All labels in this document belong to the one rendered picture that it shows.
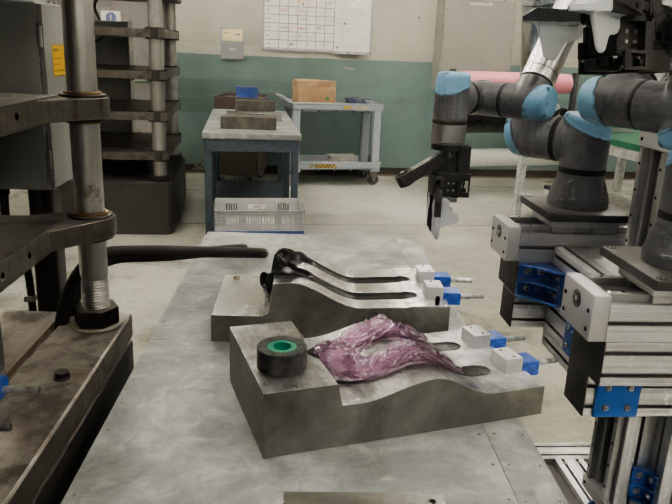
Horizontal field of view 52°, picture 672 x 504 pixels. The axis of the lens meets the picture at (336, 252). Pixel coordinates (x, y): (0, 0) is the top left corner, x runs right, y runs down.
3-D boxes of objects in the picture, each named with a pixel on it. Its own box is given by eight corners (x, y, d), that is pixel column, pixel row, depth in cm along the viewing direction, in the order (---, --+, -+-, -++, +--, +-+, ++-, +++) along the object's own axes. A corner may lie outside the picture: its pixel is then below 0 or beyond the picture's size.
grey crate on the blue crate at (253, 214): (300, 218, 497) (300, 198, 493) (305, 233, 458) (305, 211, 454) (215, 217, 489) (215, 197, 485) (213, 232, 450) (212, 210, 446)
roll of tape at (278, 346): (300, 353, 114) (301, 334, 113) (311, 375, 107) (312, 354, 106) (253, 357, 112) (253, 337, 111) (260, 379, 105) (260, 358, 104)
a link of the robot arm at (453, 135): (435, 125, 146) (428, 121, 154) (433, 146, 148) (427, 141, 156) (470, 126, 147) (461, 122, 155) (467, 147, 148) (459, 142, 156)
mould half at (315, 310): (426, 302, 171) (430, 251, 167) (446, 346, 146) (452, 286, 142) (225, 298, 168) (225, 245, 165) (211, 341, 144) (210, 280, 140)
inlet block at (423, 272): (468, 287, 164) (470, 266, 163) (473, 294, 159) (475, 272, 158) (414, 286, 163) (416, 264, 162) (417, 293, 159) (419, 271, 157)
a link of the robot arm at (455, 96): (481, 72, 148) (458, 72, 142) (476, 124, 151) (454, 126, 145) (450, 70, 153) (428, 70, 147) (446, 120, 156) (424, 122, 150)
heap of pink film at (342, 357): (425, 338, 135) (429, 301, 133) (472, 379, 119) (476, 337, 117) (299, 353, 126) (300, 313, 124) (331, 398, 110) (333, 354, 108)
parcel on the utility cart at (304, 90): (327, 106, 744) (328, 79, 736) (335, 109, 714) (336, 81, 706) (291, 105, 733) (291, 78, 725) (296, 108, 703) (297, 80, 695)
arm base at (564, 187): (592, 199, 184) (597, 162, 182) (618, 212, 170) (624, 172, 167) (538, 198, 183) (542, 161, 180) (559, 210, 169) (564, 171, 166)
